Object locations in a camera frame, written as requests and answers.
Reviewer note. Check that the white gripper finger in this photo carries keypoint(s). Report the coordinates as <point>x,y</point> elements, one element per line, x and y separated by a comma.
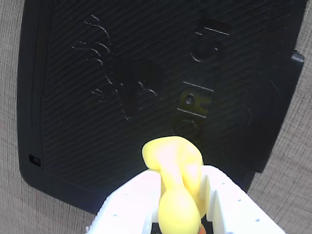
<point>131,202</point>
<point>234,207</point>

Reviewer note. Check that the black plastic case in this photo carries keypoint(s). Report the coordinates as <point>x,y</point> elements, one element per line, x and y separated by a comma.
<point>97,97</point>

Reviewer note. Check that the yellow rubber duck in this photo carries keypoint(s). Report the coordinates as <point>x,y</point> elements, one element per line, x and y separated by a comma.
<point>178,170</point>

